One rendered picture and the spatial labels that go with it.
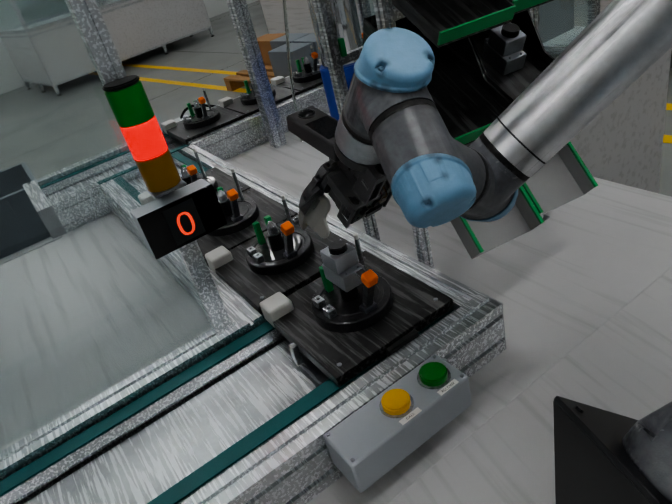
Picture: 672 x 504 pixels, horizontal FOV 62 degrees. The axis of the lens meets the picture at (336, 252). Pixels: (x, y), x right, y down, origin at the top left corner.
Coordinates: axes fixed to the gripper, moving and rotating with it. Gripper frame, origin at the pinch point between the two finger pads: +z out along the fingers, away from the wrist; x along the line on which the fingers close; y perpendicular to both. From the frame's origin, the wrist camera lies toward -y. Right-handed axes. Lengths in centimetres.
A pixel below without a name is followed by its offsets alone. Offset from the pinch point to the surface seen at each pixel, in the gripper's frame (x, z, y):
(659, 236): 60, 10, 35
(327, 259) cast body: -2.1, 6.4, 5.4
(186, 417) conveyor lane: -31.9, 21.7, 12.3
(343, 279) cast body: -2.1, 6.1, 9.7
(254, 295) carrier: -10.5, 25.5, -0.8
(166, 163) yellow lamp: -18.0, -4.6, -15.6
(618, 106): 152, 66, -5
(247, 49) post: 42, 64, -85
